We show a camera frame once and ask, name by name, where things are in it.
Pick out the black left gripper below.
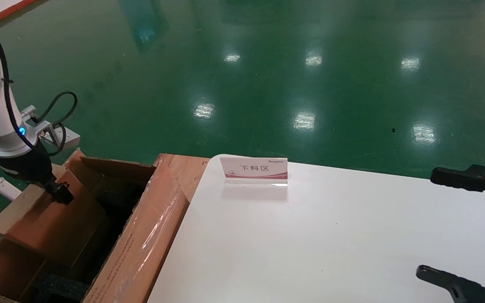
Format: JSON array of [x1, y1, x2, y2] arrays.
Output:
[[0, 146, 75, 206]]

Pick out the large open cardboard box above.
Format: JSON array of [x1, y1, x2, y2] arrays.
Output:
[[0, 149, 191, 303]]

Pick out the acrylic sign with red print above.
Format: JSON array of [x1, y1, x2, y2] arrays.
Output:
[[220, 157, 289, 187]]

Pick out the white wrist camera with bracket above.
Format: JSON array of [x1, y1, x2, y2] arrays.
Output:
[[21, 105, 80, 151]]

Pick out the black foam block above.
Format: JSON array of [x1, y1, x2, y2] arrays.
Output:
[[31, 271, 90, 303], [94, 184, 143, 212]]

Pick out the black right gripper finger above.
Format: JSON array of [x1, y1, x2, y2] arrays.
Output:
[[416, 264, 485, 303], [431, 164, 485, 209]]

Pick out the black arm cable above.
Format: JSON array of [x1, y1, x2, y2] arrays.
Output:
[[0, 14, 78, 157]]

